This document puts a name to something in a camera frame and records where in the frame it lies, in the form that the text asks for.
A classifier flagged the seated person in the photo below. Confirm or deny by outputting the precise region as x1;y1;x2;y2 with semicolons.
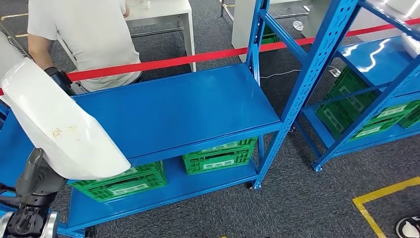
27;0;142;96

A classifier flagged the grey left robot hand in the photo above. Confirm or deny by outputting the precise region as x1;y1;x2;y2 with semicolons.
14;148;68;198

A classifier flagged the white desk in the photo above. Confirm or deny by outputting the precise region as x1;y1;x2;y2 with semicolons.
124;0;197;73

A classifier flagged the black chrome stanchion post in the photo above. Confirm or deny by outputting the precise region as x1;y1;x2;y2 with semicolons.
44;66;75;97

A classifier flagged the white plastic shell part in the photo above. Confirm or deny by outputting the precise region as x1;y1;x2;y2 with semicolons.
0;57;132;180
401;33;420;59

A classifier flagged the blue metal shelf rack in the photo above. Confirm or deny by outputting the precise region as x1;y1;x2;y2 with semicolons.
0;0;360;238
293;0;420;173

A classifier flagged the white cable with plug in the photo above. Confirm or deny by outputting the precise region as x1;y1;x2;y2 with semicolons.
260;65;342;79

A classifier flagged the red barrier belt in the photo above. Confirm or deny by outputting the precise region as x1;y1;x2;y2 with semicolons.
0;18;420;96

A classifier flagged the white cabinet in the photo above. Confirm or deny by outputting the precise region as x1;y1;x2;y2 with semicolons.
231;0;262;63
301;0;420;43

